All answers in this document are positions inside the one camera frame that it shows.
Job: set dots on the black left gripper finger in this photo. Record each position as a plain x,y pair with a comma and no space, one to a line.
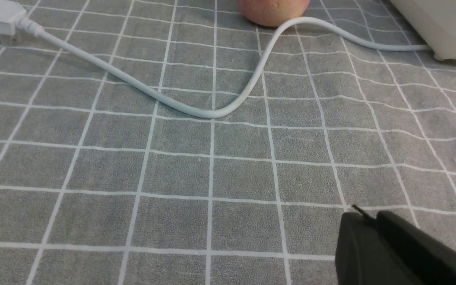
388,250

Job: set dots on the white two-slot toaster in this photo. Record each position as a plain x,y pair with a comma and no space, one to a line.
434,21

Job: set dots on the pink peach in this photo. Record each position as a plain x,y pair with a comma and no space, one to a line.
271,13

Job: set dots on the grey checked tablecloth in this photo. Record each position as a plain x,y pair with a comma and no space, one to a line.
102,185

